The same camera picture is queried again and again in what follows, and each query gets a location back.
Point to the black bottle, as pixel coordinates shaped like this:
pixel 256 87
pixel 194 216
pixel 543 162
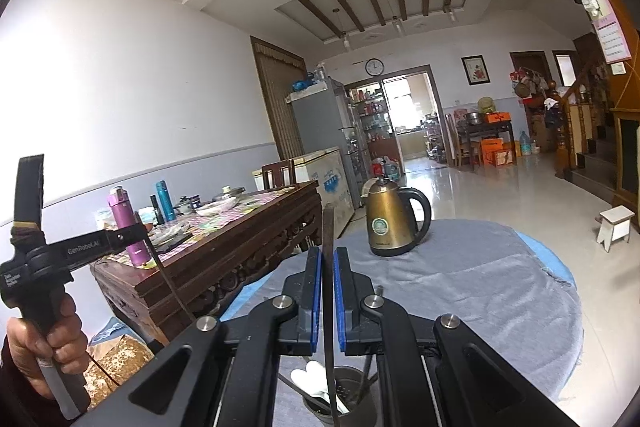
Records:
pixel 157 212

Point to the brown wooden door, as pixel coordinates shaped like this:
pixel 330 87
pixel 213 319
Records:
pixel 280 102

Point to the dark chopstick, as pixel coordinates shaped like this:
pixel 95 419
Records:
pixel 170 282
pixel 328 237

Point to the teal water bottle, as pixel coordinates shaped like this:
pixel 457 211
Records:
pixel 166 202

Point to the white bowl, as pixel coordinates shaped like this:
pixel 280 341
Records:
pixel 215 207

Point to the gold patterned box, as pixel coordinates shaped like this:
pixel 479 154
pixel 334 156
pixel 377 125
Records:
pixel 115 367

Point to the blue table cloth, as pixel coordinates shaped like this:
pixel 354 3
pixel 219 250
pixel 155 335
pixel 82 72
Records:
pixel 547 257

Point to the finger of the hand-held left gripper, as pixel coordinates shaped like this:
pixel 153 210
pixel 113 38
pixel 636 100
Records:
pixel 130 237

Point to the white chest freezer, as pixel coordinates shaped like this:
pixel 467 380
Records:
pixel 325 179

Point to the thin metal utensil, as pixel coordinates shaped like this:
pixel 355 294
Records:
pixel 295 389

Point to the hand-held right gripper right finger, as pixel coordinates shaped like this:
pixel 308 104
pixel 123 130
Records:
pixel 341 302

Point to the metal pot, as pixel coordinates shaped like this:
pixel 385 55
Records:
pixel 228 193

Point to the dark wooden sideboard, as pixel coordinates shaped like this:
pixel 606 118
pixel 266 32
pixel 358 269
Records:
pixel 225 267

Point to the round wall clock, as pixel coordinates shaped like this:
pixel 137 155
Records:
pixel 374 67

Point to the purple water bottle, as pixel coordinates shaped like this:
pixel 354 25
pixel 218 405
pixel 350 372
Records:
pixel 130 227

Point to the blue water jug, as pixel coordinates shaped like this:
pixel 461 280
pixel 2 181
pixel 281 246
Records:
pixel 524 146

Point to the grey table cloth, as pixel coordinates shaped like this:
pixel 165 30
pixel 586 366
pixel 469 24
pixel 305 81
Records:
pixel 475 282

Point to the floral table cover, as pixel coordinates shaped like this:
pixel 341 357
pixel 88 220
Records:
pixel 250 207

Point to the wooden stair railing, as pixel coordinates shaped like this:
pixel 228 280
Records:
pixel 575 127

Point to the metal utensil holder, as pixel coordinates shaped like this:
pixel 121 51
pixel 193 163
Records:
pixel 352 388

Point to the pink wall calendar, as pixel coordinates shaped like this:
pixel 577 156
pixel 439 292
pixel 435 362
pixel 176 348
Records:
pixel 610 27

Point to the glass display cabinet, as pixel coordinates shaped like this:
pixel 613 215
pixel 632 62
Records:
pixel 372 127

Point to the framed wall picture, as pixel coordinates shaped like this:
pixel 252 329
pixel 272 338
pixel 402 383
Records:
pixel 472 70

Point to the pendant ceiling lamp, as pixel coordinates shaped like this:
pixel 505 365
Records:
pixel 345 41
pixel 398 27
pixel 452 14

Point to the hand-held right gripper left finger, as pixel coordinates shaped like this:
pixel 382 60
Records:
pixel 313 302

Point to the white plastic spoon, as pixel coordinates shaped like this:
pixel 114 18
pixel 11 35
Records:
pixel 315 372
pixel 300 380

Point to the orange box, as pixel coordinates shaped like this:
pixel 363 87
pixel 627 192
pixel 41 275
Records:
pixel 492 152

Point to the dark wooden table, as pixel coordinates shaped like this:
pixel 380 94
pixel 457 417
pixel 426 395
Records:
pixel 482 129

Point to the person's left hand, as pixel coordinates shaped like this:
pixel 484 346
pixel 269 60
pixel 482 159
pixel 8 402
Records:
pixel 70 342

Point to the grey refrigerator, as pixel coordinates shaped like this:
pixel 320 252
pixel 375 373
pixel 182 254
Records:
pixel 320 127

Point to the small white stool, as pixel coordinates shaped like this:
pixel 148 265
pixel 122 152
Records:
pixel 614 227

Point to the dark wooden chair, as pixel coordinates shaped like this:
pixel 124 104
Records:
pixel 278 174

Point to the gold electric kettle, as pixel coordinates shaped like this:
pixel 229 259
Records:
pixel 387 222

